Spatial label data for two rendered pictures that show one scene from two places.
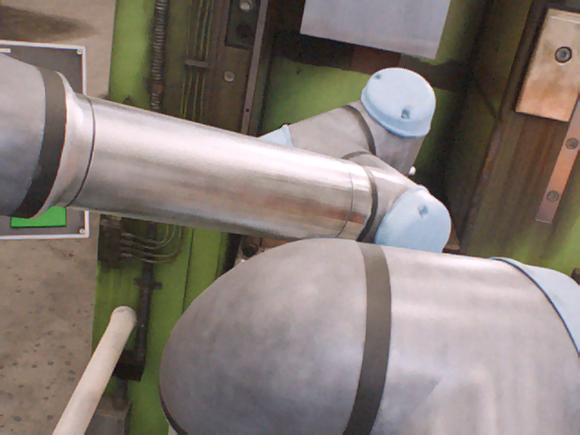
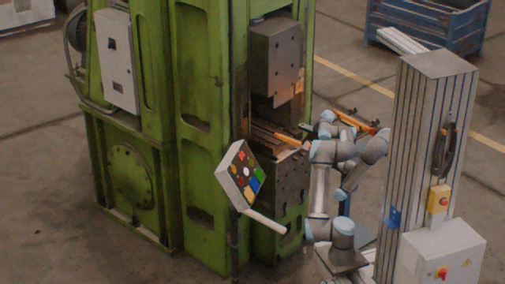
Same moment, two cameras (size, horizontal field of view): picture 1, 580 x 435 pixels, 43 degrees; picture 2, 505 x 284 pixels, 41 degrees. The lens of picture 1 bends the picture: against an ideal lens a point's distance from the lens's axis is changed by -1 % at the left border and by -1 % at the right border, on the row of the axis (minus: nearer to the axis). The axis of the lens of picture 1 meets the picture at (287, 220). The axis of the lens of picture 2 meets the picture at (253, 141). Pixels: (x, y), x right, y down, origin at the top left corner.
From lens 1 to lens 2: 3.57 m
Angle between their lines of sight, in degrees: 42
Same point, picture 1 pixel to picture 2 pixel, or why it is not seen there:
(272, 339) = (382, 147)
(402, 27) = (288, 95)
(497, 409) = not seen: hidden behind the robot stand
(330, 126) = (327, 125)
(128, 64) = (226, 137)
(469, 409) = not seen: hidden behind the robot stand
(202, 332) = (374, 152)
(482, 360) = not seen: hidden behind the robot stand
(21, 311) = (105, 262)
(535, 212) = (301, 111)
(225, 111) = (245, 133)
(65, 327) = (127, 253)
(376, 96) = (329, 117)
